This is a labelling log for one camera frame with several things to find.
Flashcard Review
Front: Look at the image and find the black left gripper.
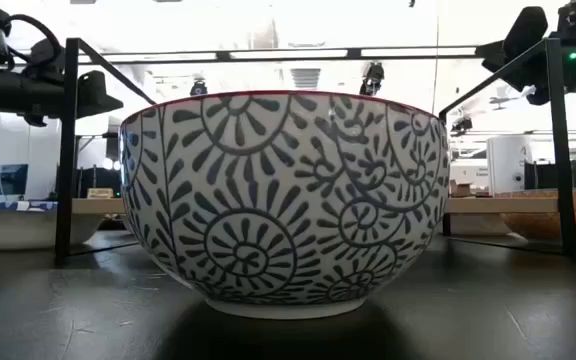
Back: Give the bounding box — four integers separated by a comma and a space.
0, 38, 125, 127

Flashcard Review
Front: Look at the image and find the background computer monitor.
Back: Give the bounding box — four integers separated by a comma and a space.
0, 163, 30, 198

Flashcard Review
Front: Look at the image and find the black hanging ceiling device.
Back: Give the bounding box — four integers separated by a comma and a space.
358, 61, 386, 97

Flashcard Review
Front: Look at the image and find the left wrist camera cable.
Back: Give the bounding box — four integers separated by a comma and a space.
2, 13, 65, 66

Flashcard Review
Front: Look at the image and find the ceiling air vent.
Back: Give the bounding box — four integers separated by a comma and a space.
290, 67, 322, 91

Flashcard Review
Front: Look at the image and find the brown cardboard box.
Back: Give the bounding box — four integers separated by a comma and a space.
449, 179, 475, 199

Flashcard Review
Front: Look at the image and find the white printed box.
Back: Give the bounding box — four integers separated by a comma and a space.
450, 159, 489, 189

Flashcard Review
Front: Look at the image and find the white cylindrical container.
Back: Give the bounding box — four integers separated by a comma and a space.
486, 134, 534, 197

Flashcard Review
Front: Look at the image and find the orange patterned ceramic bowl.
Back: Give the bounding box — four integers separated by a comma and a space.
495, 188, 576, 245

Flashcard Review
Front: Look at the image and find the long ceiling light fixture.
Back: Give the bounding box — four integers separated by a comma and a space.
82, 46, 479, 62

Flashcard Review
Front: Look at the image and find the grey floral bowl red inside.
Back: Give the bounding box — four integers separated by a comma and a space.
119, 89, 452, 321

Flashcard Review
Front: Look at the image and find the black metal wooden shelf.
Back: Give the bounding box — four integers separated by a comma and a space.
53, 37, 576, 266

